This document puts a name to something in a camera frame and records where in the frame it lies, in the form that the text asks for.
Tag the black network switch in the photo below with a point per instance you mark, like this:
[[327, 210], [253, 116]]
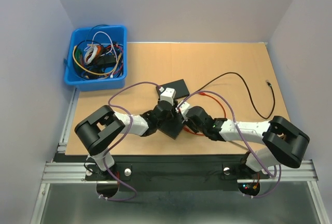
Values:
[[180, 87], [172, 126]]

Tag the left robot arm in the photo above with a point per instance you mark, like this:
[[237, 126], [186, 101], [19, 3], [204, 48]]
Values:
[[98, 130]]

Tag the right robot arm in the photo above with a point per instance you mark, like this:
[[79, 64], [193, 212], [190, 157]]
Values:
[[285, 144]]

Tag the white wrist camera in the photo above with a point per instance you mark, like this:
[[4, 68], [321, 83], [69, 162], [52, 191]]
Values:
[[168, 95], [183, 108]]

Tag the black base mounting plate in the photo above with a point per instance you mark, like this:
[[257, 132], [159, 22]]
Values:
[[181, 172]]

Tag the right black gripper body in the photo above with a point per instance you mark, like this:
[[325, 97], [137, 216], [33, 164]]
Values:
[[195, 127]]

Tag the black adapter in bin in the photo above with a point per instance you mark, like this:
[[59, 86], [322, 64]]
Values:
[[105, 61]]

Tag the aluminium frame rail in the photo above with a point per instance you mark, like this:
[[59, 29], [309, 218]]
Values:
[[75, 173]]

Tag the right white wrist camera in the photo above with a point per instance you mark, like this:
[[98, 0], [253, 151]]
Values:
[[183, 108]]

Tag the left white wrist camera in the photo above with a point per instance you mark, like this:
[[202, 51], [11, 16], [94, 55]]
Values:
[[168, 95]]

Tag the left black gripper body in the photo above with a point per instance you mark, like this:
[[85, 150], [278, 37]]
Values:
[[173, 112]]

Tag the blue plastic bin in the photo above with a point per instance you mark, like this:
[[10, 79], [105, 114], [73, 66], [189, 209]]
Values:
[[86, 45]]

